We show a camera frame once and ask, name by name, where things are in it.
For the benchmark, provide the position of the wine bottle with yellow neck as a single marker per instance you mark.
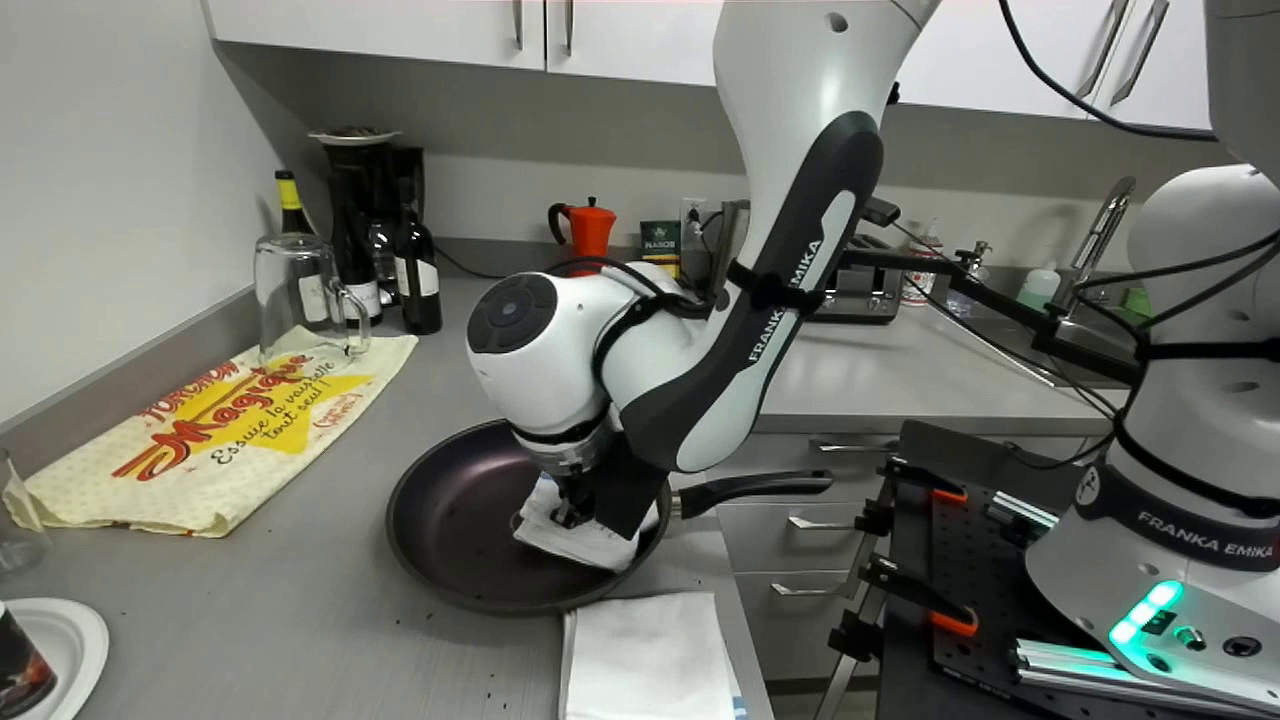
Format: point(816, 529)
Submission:
point(289, 202)

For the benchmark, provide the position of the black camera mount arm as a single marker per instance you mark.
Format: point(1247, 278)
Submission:
point(1020, 309)

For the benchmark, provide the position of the black drip coffee machine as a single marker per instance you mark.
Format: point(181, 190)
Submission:
point(364, 186)

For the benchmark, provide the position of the white upper kitchen cabinet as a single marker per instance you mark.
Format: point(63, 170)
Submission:
point(400, 24)

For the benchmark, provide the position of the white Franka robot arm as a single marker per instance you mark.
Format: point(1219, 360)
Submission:
point(800, 104)

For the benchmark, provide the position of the stainless steel electric kettle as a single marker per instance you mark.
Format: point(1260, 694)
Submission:
point(722, 237)

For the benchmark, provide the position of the red moka pot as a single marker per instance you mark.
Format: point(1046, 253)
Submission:
point(587, 227)

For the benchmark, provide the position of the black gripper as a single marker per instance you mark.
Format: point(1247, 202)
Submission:
point(621, 491)

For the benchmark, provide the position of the green tea box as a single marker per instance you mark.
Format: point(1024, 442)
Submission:
point(661, 242)

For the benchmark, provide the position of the clear soap bottle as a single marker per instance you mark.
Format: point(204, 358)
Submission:
point(1042, 284)

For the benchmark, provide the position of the round white plate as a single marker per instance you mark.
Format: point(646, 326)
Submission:
point(74, 646)

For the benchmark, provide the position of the folded plain white towel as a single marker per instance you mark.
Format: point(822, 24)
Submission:
point(646, 658)

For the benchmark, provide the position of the upturned clear drinking glass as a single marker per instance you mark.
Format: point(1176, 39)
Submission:
point(274, 303)

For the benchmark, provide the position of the green sponge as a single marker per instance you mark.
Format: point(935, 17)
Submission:
point(1136, 303)

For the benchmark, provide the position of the small clear glass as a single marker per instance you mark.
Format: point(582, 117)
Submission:
point(14, 525)

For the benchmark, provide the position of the black perforated breadboard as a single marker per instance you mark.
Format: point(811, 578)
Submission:
point(1003, 560)

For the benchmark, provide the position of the chrome kitchen faucet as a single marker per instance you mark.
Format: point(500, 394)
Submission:
point(1102, 237)

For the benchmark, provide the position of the silver toaster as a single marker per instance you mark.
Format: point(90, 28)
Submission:
point(862, 298)

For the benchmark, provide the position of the dark non-stick frying pan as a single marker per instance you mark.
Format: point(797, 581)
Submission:
point(445, 522)

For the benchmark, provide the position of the dark wine bottle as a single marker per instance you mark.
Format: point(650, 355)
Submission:
point(422, 282)

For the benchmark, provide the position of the black camera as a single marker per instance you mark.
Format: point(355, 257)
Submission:
point(883, 208)

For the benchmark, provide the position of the yellow printed tea towel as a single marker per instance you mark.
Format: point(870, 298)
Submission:
point(212, 435)

